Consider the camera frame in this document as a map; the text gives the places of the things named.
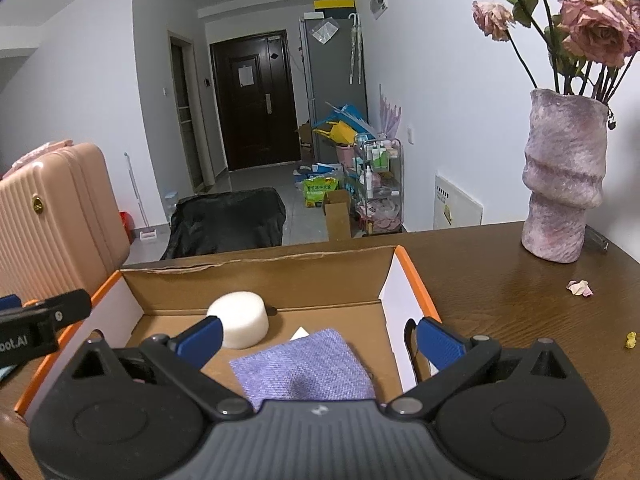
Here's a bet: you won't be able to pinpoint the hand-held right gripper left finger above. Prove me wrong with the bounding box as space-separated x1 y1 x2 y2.
70 316 252 422

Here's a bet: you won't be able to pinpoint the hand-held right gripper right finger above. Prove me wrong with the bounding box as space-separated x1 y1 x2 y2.
386 317 576 420

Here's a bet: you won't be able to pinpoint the white round sponge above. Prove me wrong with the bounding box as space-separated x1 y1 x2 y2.
206 291 271 350

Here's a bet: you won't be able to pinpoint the lilac drawstring pouch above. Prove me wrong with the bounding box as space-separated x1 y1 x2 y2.
229 328 377 413

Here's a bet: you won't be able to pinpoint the red cardboard box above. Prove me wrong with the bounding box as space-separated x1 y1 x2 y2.
14 245 443 423

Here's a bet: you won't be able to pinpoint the pink ribbed suitcase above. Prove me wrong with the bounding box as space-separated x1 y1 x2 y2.
0 142 132 306

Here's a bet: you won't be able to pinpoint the white floor mop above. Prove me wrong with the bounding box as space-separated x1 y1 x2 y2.
123 152 158 243

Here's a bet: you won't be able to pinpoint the pink cloth bag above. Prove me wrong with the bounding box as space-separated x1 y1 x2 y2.
2 141 73 178

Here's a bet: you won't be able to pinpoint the brown floor carton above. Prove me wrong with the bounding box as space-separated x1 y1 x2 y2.
322 190 353 243

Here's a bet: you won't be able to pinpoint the rolling storage cart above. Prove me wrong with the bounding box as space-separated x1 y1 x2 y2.
354 132 403 236

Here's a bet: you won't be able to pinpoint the green and yellow bag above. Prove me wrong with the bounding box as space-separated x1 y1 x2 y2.
303 176 335 208

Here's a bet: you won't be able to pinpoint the pink textured vase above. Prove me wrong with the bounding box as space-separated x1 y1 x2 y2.
521 88 610 264

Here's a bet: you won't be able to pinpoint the dark entrance door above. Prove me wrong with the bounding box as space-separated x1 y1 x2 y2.
210 31 301 173

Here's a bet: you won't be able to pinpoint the interior side door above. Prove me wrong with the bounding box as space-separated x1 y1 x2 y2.
169 30 206 196

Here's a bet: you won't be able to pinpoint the blue and yellow bag pile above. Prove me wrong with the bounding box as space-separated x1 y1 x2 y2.
312 102 378 146

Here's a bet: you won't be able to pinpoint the grey refrigerator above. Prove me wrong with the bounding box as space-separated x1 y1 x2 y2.
299 14 368 171

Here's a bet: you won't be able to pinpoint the white folded umbrella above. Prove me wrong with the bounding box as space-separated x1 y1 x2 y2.
348 12 363 86

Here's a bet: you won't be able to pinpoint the dried pink roses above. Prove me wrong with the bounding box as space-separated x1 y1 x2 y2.
472 0 640 111

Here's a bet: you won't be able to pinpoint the yellow and black box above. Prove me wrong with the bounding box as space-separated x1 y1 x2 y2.
314 0 357 20

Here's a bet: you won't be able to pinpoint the white wall heater panel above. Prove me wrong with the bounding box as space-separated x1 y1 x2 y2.
434 172 484 231

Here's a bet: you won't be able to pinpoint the purple wall decoration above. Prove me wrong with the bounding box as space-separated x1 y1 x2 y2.
378 85 403 136

